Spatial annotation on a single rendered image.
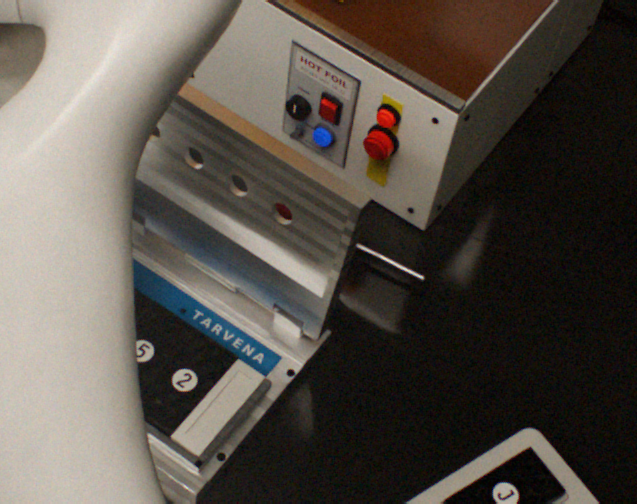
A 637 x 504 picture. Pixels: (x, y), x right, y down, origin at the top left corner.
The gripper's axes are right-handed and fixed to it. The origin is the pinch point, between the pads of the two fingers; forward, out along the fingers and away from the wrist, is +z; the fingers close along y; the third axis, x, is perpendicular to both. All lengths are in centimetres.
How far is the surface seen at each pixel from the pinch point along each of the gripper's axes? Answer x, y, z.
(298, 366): 8.6, 23.8, 1.0
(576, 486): 15, 50, 1
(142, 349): 0.6, 11.9, 1.3
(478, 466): 11.1, 42.1, 1.5
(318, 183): 10.2, 19.8, -18.9
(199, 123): 11.3, 7.0, -16.3
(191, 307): 7.5, 12.2, 1.1
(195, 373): 1.5, 17.2, 1.2
